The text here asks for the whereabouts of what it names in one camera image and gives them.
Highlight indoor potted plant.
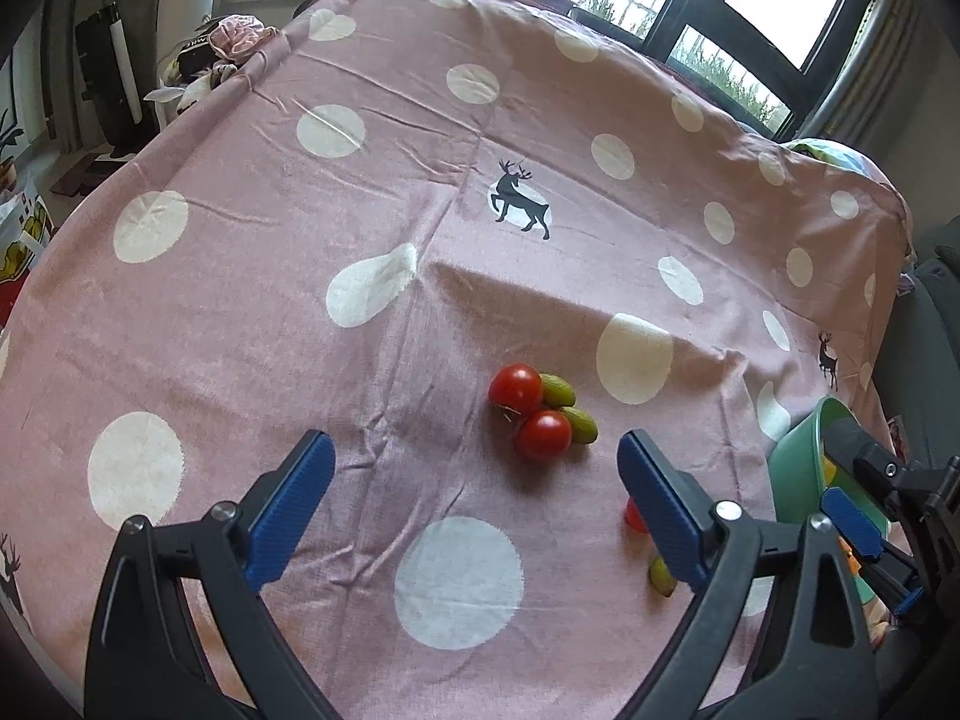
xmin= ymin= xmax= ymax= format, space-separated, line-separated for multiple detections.
xmin=0 ymin=109 xmax=23 ymax=190

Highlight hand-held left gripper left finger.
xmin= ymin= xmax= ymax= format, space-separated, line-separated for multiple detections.
xmin=84 ymin=431 xmax=338 ymax=720

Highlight pink polka dot blanket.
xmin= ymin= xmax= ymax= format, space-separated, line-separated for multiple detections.
xmin=0 ymin=0 xmax=912 ymax=720

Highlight pink cloth pile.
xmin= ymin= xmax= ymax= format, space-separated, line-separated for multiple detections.
xmin=208 ymin=15 xmax=278 ymax=61

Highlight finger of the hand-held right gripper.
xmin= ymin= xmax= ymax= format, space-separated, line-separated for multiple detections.
xmin=825 ymin=416 xmax=912 ymax=500
xmin=820 ymin=487 xmax=925 ymax=616

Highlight green bowl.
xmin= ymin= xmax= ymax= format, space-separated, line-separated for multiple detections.
xmin=769 ymin=396 xmax=901 ymax=608

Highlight black framed window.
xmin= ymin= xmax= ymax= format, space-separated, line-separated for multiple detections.
xmin=255 ymin=0 xmax=863 ymax=136

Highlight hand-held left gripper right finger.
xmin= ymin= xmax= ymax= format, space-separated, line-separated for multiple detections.
xmin=617 ymin=431 xmax=878 ymax=720

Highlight grey sofa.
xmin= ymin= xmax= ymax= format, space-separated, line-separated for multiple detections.
xmin=874 ymin=217 xmax=960 ymax=720

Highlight grey curtain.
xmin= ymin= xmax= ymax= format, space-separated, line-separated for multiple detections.
xmin=802 ymin=0 xmax=946 ymax=151

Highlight black white upright vacuum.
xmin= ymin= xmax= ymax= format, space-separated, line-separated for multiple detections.
xmin=75 ymin=4 xmax=147 ymax=155

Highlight dark doormat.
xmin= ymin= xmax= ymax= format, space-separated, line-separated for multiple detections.
xmin=49 ymin=154 xmax=136 ymax=196

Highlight colourful pillow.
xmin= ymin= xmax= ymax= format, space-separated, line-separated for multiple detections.
xmin=780 ymin=136 xmax=912 ymax=256

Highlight colourful cardboard box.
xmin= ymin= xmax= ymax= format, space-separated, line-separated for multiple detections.
xmin=0 ymin=191 xmax=53 ymax=308

